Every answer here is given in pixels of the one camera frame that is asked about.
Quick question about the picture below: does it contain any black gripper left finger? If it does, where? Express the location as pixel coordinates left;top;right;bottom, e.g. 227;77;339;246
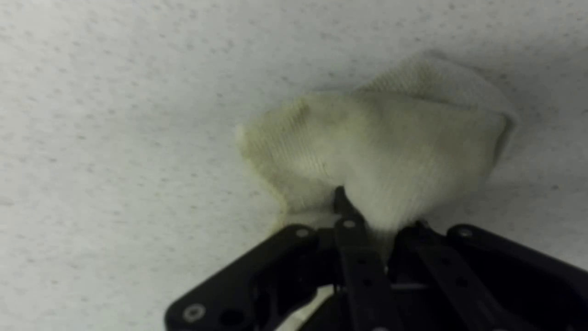
164;185;396;331

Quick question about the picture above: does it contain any cream cloth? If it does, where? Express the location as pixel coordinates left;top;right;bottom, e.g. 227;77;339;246
236;51;517;237

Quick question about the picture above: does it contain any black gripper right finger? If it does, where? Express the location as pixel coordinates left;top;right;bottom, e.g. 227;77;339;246
387;222;588;331

